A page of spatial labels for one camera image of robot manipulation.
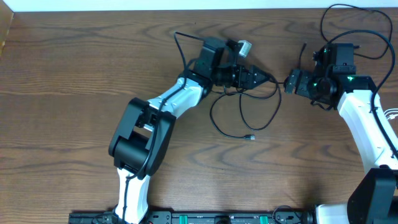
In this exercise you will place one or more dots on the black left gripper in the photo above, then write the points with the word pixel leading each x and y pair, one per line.
pixel 241 84

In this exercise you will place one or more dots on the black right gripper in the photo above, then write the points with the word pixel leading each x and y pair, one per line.
pixel 304 76

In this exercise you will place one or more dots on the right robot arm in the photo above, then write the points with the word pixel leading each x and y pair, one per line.
pixel 334 85

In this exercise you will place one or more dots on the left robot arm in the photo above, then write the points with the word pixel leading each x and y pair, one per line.
pixel 141 139

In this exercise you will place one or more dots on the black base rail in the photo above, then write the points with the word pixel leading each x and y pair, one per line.
pixel 282 214

